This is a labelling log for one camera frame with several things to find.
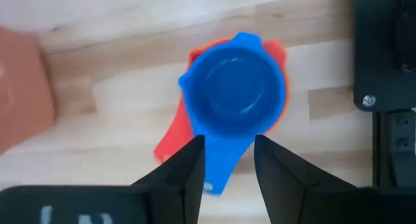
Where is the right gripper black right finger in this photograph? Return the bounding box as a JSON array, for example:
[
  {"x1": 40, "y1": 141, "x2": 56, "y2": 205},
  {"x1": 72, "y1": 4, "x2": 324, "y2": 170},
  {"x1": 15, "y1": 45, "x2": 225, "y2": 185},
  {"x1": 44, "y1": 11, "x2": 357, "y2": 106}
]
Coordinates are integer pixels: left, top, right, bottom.
[{"x1": 254, "y1": 135, "x2": 357, "y2": 224}]

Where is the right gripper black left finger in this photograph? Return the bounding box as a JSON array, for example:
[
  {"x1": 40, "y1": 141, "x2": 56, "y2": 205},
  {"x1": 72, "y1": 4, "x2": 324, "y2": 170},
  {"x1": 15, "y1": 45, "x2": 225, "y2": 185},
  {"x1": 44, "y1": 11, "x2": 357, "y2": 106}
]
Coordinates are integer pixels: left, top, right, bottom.
[{"x1": 131, "y1": 135, "x2": 205, "y2": 224}]

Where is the red measuring cup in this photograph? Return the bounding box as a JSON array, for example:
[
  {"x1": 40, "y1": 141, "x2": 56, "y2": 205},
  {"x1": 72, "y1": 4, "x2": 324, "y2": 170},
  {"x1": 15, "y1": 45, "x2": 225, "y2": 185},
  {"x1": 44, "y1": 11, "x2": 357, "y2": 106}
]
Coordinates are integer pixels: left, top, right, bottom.
[{"x1": 153, "y1": 37, "x2": 289, "y2": 164}]

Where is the orange measuring cup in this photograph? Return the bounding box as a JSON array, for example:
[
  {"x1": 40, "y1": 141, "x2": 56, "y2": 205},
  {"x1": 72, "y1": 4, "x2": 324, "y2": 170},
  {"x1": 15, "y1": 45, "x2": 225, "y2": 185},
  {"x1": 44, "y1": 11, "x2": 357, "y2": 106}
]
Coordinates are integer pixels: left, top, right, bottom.
[{"x1": 265, "y1": 48, "x2": 291, "y2": 136}]

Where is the blue measuring cup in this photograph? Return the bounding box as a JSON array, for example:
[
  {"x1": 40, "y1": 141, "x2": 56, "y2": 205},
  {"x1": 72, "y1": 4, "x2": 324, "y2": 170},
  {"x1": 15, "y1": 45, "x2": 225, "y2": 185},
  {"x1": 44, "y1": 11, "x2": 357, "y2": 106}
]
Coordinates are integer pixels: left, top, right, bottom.
[{"x1": 177, "y1": 31, "x2": 289, "y2": 196}]

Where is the orange plastic basket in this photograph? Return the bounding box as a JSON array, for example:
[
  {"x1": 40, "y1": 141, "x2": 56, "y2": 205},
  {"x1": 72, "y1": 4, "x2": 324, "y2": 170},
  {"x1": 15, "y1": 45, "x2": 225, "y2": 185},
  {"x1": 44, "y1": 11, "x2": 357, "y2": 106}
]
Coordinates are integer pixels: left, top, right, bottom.
[{"x1": 0, "y1": 25, "x2": 56, "y2": 155}]

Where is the black aluminium table frame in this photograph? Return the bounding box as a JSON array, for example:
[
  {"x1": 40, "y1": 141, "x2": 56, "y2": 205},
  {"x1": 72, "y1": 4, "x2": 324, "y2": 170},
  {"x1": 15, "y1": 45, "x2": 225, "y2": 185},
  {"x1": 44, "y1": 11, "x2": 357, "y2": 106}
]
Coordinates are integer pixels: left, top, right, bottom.
[{"x1": 372, "y1": 109, "x2": 416, "y2": 189}]

